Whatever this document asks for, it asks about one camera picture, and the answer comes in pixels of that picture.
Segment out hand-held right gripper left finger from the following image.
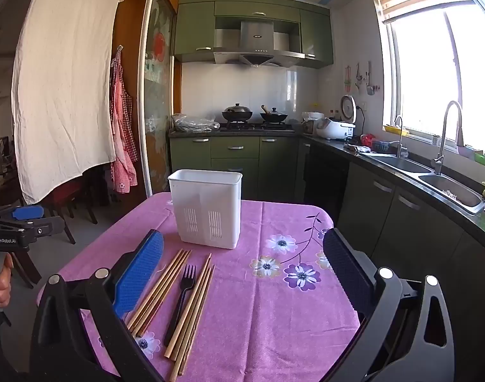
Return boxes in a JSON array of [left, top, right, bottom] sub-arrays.
[[29, 229, 165, 382]]

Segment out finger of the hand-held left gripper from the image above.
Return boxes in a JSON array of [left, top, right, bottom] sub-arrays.
[[15, 216, 64, 248], [0, 205, 45, 224]]

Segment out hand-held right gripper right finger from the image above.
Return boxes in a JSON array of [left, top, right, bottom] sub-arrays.
[[323, 228, 455, 382]]

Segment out black plastic fork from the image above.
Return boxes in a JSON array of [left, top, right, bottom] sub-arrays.
[[163, 265, 197, 348]]

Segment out white plastic utensil holder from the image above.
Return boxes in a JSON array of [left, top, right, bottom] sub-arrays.
[[168, 169, 243, 250]]

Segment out dark wooden chair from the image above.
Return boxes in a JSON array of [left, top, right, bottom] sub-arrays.
[[46, 174, 100, 246]]

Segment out dark sink cabinets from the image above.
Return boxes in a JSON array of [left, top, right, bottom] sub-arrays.
[[303, 139, 485, 382]]

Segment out pink floral tablecloth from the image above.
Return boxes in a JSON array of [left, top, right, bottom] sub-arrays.
[[36, 192, 362, 382]]

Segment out red checked apron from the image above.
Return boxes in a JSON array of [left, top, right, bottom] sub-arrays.
[[109, 50, 139, 195]]

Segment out black kitchen countertop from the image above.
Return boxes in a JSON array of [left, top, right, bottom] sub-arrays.
[[168, 126, 485, 244]]

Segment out white hanging cloth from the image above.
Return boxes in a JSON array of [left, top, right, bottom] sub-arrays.
[[11, 0, 122, 206]]

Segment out steel double sink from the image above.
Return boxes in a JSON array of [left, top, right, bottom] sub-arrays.
[[367, 153, 485, 216]]

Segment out green lower kitchen cabinets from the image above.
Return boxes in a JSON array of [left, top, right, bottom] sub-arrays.
[[168, 135, 307, 202]]

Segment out green kitchen cabinets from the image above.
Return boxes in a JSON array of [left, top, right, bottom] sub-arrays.
[[168, 135, 307, 202], [173, 0, 334, 69]]

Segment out white rice cooker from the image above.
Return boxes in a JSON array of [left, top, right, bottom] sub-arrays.
[[316, 117, 355, 141]]

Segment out small steel faucet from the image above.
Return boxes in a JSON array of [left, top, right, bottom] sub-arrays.
[[393, 115, 409, 158]]

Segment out white food container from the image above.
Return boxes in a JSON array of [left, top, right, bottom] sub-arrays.
[[301, 111, 325, 135]]

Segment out black gas stove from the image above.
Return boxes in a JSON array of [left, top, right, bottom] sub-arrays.
[[219, 122, 296, 132]]

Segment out tall steel faucet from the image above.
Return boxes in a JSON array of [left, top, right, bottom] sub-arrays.
[[431, 100, 465, 176]]

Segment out glass sliding door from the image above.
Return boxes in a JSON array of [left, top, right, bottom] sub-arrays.
[[140, 0, 180, 199]]

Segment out black wok with lid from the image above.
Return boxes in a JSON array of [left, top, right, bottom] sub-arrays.
[[222, 103, 253, 123]]

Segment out kitchen window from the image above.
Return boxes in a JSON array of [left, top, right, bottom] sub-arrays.
[[380, 2, 485, 157]]

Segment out steel range hood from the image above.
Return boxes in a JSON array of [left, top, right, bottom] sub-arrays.
[[213, 21, 306, 68]]

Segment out green upper kitchen cabinets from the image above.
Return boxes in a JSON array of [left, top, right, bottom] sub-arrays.
[[173, 0, 334, 69]]

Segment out black wok with wooden handle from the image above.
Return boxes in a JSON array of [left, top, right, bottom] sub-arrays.
[[259, 104, 289, 124]]

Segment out hanging wall utensils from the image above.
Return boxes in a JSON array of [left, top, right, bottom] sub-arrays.
[[343, 61, 381, 96]]

